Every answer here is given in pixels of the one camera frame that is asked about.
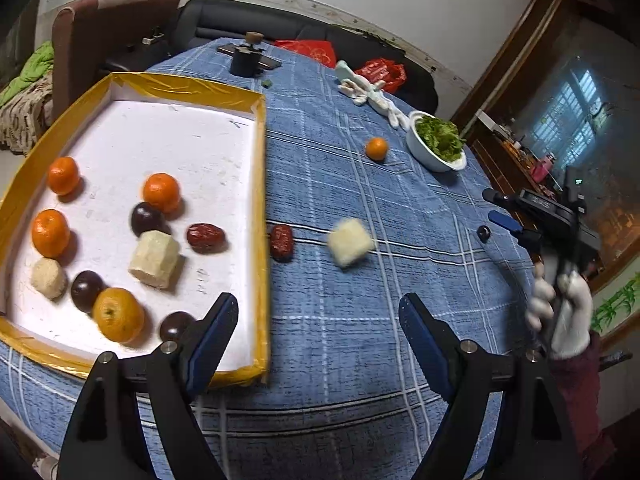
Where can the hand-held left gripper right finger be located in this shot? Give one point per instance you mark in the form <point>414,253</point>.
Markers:
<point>425,345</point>

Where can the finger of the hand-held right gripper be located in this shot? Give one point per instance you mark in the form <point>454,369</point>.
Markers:
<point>502,199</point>
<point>502,220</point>

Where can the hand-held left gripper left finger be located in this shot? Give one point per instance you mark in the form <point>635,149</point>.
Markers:
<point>215,340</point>

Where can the dark purple passion fruit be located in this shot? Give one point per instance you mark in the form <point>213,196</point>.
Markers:
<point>483,233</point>
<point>87,290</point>
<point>175,326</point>
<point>146,219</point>

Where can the yellowish orange with stem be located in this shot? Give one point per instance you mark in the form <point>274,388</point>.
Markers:
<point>118,315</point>

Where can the long white yam chunk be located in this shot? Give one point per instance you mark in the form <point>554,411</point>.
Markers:
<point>155,260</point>

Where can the red jujube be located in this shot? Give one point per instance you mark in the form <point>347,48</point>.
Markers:
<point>206,237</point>
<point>281,242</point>

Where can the short white yam chunk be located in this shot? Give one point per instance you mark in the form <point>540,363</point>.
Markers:
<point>350,240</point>
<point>48,278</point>

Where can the small orange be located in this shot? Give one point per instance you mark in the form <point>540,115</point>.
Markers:
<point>63,176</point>
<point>376,149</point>

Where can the oval orange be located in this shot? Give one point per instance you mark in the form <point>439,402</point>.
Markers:
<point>161,192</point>

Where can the large orange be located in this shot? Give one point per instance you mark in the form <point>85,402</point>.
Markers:
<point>50,233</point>

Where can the white tray yellow taped rim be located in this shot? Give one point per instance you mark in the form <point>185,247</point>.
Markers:
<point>175,135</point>

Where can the person's right forearm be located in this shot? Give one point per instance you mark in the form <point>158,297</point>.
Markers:
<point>580,400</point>

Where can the person's right hand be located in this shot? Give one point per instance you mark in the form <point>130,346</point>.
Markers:
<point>575,320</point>

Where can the wooden cabinet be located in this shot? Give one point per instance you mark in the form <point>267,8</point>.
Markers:
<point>505,160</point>

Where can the pink bottle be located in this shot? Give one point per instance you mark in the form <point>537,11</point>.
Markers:
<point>540,170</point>

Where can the blue plaid tablecloth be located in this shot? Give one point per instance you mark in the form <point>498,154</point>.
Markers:
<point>350,335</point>

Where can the green lettuce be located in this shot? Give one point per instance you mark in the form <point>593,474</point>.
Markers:
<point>440,135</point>

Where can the white bowl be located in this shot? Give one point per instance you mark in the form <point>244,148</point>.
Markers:
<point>425,152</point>

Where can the red plastic bag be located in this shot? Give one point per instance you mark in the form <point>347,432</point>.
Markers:
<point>382,72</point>

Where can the red flat packet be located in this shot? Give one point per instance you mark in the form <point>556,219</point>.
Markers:
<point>310,52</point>

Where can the black smartphone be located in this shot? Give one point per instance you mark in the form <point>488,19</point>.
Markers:
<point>272,63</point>

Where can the black device with wooden knob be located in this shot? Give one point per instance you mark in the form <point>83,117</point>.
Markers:
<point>245,62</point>

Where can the brown patterned blanket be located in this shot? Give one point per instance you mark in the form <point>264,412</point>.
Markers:
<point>25,120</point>

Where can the black bag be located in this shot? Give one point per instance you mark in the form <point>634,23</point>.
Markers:
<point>135,57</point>

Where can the black leather sofa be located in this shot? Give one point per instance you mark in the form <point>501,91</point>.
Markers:
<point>215,20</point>

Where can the green cloth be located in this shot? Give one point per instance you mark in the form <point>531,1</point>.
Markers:
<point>35,67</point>

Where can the brown armchair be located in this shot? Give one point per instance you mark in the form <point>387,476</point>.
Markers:
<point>85,35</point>

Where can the green bamboo wall sticker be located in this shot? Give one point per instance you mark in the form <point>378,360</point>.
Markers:
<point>617,305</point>

